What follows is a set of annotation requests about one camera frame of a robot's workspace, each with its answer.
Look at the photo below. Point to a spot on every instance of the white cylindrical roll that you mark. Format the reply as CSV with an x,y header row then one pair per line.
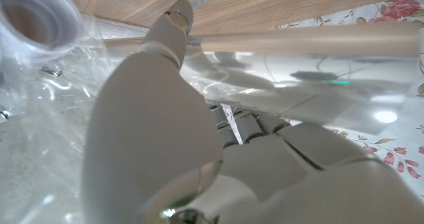
x,y
36,22

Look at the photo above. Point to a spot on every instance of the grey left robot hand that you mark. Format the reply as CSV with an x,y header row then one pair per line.
x,y
149,134

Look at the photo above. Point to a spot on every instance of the clear cling film roll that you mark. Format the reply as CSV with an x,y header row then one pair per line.
x,y
314,68

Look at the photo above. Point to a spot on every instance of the floral print backdrop curtain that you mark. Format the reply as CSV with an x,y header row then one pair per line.
x,y
397,134

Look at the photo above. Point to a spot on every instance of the transparent cling film sheet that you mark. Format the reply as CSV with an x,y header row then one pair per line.
x,y
43,134

